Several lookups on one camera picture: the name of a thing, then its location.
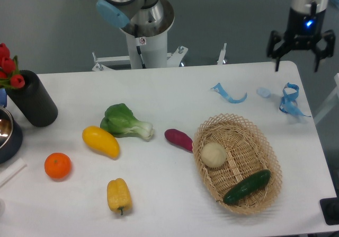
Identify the blue object at left edge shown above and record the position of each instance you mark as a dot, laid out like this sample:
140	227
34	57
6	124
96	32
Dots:
3	98

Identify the black cylindrical vase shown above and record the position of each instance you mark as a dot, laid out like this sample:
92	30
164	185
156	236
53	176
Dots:
34	101

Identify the curved blue tape strip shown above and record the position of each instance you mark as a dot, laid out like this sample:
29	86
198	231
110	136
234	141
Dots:
218	88

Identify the white metal mounting frame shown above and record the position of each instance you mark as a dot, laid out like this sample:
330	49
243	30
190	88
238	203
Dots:
116	60

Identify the orange tangerine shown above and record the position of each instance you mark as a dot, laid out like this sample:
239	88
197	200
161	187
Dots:
57	165

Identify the yellow mango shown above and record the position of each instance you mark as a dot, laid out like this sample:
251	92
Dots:
100	140

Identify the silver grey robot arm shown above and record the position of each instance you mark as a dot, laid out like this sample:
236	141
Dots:
119	13

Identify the woven wicker basket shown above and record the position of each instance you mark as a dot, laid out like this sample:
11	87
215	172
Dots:
249	156

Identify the dark metal bowl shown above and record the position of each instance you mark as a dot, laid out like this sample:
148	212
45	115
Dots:
11	136

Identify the black device at edge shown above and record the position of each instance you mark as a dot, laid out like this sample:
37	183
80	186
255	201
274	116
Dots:
329	208

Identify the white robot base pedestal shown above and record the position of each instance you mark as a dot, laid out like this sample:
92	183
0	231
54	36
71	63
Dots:
146	36

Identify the yellow bell pepper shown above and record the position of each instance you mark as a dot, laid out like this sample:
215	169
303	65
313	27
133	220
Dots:
118	196

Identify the red tulip bouquet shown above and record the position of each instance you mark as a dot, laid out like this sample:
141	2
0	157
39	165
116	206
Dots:
11	78

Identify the tangled blue tape strip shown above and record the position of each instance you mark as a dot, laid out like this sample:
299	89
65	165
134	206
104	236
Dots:
288	103

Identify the green bok choy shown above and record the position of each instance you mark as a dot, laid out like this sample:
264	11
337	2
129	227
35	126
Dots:
119	120

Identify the white flat stick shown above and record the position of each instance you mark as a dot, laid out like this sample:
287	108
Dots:
12	170

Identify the white frame at right edge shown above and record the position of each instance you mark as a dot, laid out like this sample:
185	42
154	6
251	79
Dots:
328	104

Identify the dark green cucumber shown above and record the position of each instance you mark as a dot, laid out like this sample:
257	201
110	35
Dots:
247	186

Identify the purple sweet potato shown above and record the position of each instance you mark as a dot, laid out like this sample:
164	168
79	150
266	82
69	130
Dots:
179	138

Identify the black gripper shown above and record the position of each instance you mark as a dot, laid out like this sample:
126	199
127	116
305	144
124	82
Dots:
303	32

